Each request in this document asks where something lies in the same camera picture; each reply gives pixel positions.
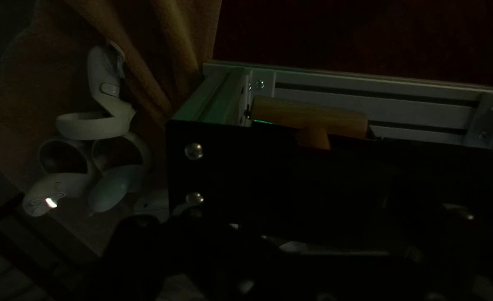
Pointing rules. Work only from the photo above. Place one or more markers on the yellow fabric drape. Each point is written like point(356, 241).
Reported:
point(162, 50)

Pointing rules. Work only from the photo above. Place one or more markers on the aluminium extrusion frame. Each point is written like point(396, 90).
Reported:
point(401, 110)

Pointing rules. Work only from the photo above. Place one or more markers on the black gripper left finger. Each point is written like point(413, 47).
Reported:
point(156, 261)

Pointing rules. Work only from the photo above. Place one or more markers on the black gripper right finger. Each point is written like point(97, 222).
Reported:
point(451, 256)

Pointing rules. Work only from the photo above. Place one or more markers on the white VR controller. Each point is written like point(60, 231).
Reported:
point(55, 189)
point(114, 186)
point(104, 72)

